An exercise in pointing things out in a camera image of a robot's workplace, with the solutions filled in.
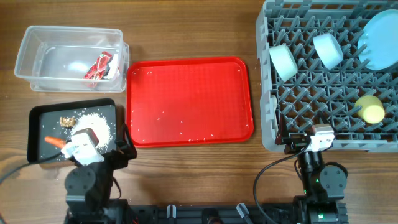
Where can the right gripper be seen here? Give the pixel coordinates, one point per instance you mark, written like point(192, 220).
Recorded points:
point(296, 140)

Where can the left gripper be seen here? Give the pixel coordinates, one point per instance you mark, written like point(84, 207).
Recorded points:
point(125, 148)

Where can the brown food scrap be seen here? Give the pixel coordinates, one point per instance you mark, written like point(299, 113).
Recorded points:
point(67, 122)

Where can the green bowl with rice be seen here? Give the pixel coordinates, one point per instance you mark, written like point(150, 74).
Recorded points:
point(283, 62)

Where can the yellow plastic cup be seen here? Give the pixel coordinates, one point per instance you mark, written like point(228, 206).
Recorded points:
point(372, 110)

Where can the orange carrot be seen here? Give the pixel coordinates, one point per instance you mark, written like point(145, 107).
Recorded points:
point(60, 143)

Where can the red snack wrapper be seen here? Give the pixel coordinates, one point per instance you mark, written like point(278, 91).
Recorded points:
point(97, 70)

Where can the light blue bowl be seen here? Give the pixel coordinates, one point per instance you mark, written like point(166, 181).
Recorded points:
point(328, 50)

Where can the light blue plate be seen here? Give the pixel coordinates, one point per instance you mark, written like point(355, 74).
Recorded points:
point(380, 39)

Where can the white plastic spoon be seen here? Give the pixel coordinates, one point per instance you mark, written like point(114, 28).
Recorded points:
point(274, 107)

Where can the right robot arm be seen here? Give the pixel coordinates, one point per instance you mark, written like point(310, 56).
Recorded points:
point(323, 182)

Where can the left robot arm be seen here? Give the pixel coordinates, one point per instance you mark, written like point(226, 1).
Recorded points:
point(89, 184)

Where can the grey dishwasher rack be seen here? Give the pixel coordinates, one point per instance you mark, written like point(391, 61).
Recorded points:
point(315, 88)

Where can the black plastic tray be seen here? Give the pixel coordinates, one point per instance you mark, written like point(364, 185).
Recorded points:
point(44, 121)

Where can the red serving tray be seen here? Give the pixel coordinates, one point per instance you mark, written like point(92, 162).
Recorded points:
point(188, 102)

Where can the clear plastic bin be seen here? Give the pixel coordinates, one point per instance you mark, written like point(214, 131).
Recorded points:
point(56, 58)

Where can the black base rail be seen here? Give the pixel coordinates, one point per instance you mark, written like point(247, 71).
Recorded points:
point(279, 212)

